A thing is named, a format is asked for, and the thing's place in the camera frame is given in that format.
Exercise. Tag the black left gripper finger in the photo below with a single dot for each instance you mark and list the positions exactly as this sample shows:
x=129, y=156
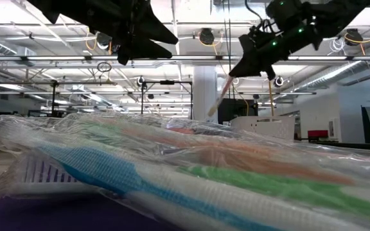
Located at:
x=146, y=49
x=153, y=30

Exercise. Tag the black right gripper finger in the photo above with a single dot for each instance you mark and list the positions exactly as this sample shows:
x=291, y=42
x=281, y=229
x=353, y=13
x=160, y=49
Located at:
x=246, y=62
x=252, y=71

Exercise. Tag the blue toothbrush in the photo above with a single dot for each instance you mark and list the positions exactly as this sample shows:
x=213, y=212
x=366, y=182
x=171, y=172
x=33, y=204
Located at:
x=108, y=170

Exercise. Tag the purple toothbrush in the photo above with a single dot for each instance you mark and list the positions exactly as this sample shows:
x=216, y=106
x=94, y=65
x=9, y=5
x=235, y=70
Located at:
x=43, y=170

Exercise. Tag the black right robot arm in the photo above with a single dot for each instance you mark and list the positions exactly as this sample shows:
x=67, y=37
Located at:
x=339, y=16

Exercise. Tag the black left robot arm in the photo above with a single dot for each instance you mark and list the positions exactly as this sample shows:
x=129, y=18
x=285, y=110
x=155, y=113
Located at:
x=59, y=8

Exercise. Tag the dark background panel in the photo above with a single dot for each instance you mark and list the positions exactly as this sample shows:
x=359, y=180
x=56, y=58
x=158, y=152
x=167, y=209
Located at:
x=236, y=110

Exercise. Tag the white building column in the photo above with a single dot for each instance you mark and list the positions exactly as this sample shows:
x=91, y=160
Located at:
x=201, y=96

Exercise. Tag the white perforated plastic basket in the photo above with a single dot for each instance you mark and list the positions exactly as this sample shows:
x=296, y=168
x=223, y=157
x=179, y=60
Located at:
x=268, y=126

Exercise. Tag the red box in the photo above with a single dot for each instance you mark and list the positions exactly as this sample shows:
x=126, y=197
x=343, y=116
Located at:
x=316, y=133

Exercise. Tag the navy blue mat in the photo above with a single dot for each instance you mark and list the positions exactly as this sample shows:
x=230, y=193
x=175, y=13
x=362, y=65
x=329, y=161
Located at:
x=43, y=218

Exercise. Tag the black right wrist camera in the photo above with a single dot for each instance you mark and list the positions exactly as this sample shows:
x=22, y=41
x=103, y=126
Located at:
x=284, y=14

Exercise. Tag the long ceiling light rail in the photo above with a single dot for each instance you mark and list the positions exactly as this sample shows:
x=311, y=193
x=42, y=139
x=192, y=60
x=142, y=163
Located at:
x=59, y=58

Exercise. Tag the black background post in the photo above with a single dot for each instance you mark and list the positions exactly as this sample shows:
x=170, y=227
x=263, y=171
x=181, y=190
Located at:
x=54, y=96

